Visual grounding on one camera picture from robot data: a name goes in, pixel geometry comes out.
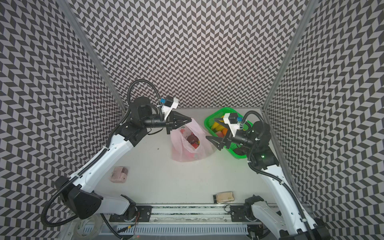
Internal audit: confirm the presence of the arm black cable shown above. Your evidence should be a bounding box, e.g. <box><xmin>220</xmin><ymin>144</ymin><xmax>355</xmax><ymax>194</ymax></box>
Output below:
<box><xmin>241</xmin><ymin>110</ymin><xmax>266</xmax><ymax>130</ymax></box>
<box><xmin>126</xmin><ymin>78</ymin><xmax>163</xmax><ymax>106</ymax></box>

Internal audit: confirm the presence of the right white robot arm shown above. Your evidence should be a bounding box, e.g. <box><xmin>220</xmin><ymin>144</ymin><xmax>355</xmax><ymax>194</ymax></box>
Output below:
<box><xmin>207</xmin><ymin>116</ymin><xmax>331</xmax><ymax>240</ymax></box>

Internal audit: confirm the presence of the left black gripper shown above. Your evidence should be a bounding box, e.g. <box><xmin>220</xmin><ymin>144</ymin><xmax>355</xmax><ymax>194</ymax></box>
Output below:
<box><xmin>142</xmin><ymin>110</ymin><xmax>193</xmax><ymax>135</ymax></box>

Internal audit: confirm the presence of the clear tape roll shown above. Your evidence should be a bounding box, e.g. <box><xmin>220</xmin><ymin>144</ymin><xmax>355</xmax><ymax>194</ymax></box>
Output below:
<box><xmin>73</xmin><ymin>215</ymin><xmax>104</xmax><ymax>240</ymax></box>

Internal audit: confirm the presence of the pink printed plastic bag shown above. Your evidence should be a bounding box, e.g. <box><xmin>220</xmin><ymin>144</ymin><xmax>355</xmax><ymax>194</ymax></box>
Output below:
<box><xmin>171</xmin><ymin>119</ymin><xmax>215</xmax><ymax>163</ymax></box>

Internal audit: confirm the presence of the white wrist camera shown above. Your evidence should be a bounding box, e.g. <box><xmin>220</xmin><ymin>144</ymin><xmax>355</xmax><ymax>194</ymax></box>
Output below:
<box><xmin>160</xmin><ymin>96</ymin><xmax>179</xmax><ymax>120</ymax></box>
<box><xmin>223</xmin><ymin>113</ymin><xmax>244</xmax><ymax>136</ymax></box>

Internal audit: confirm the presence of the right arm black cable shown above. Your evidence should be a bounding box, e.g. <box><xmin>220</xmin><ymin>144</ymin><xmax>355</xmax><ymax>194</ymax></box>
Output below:
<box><xmin>241</xmin><ymin>110</ymin><xmax>266</xmax><ymax>130</ymax></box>

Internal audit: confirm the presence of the pink small packet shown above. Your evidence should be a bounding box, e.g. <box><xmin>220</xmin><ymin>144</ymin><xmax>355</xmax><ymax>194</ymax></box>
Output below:
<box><xmin>110</xmin><ymin>167</ymin><xmax>129</xmax><ymax>184</ymax></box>

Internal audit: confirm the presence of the pink fake dragon fruit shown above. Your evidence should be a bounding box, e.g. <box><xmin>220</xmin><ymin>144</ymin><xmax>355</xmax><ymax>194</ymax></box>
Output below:
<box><xmin>187</xmin><ymin>134</ymin><xmax>200</xmax><ymax>149</ymax></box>

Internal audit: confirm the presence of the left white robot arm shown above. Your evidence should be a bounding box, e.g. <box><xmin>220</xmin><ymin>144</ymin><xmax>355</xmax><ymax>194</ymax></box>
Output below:
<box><xmin>41</xmin><ymin>96</ymin><xmax>192</xmax><ymax>228</ymax></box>

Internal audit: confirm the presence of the yellow fake banana bunch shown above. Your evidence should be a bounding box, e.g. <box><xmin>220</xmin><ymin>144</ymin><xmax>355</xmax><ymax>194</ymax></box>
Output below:
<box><xmin>212</xmin><ymin>122</ymin><xmax>225</xmax><ymax>133</ymax></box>

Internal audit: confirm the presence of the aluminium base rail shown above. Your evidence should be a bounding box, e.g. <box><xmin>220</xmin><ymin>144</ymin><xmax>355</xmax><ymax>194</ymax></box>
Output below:
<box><xmin>64</xmin><ymin>202</ymin><xmax>314</xmax><ymax>240</ymax></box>

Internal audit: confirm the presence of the green plastic basket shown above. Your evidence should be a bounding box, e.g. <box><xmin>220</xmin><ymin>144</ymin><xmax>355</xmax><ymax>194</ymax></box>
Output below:
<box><xmin>204</xmin><ymin>108</ymin><xmax>247</xmax><ymax>159</ymax></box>

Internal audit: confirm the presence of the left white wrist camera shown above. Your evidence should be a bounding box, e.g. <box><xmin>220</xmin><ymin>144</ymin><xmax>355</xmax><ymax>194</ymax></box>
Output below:
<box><xmin>160</xmin><ymin>96</ymin><xmax>179</xmax><ymax>120</ymax></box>

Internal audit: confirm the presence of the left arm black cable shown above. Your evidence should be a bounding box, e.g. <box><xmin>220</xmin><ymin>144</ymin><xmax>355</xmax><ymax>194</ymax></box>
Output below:
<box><xmin>126</xmin><ymin>78</ymin><xmax>163</xmax><ymax>106</ymax></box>

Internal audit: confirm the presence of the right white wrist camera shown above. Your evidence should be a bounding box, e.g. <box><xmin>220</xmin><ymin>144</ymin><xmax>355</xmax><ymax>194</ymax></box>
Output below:
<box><xmin>223</xmin><ymin>113</ymin><xmax>244</xmax><ymax>136</ymax></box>

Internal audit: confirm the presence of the tan sponge in wrapper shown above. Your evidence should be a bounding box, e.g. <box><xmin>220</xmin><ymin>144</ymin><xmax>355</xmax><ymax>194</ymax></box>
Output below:
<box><xmin>213</xmin><ymin>192</ymin><xmax>235</xmax><ymax>204</ymax></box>

